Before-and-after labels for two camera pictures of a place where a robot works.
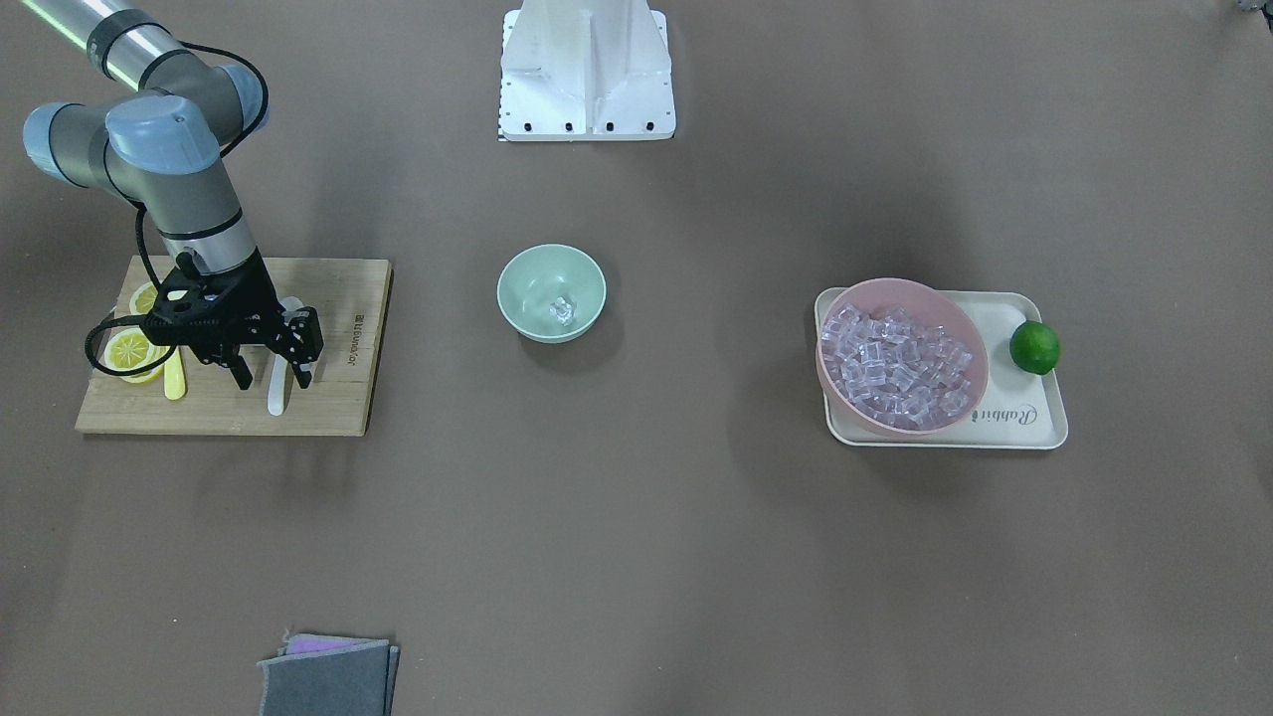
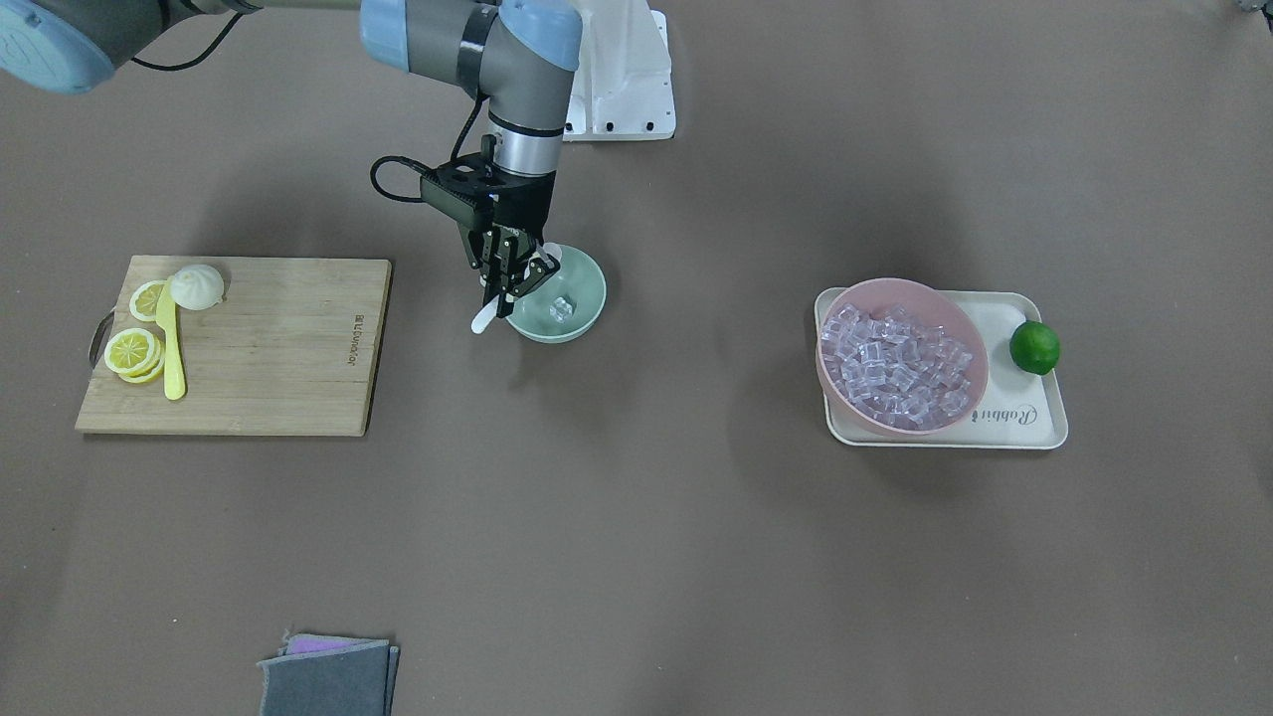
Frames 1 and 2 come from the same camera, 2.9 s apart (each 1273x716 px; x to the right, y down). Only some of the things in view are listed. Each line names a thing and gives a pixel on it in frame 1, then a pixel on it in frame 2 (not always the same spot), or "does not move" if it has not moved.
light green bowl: [551, 292] does not move
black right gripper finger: [303, 377] to [540, 269]
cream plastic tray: [1015, 409] does not move
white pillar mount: [581, 71] does not move
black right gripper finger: [242, 373] to [498, 273]
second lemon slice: [143, 298] does not move
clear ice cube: [561, 310] does not move
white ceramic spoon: [275, 399] to [550, 252]
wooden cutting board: [349, 295] does not move
